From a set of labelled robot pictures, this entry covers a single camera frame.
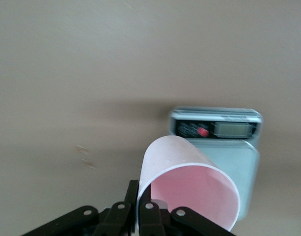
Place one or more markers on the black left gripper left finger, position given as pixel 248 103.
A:
pixel 111 218

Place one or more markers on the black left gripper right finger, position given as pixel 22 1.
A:
pixel 165 223

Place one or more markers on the pink plastic cup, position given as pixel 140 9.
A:
pixel 179 152

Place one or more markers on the silver digital kitchen scale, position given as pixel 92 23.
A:
pixel 233 167

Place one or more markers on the brown table cover sheet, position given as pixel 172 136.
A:
pixel 91 73

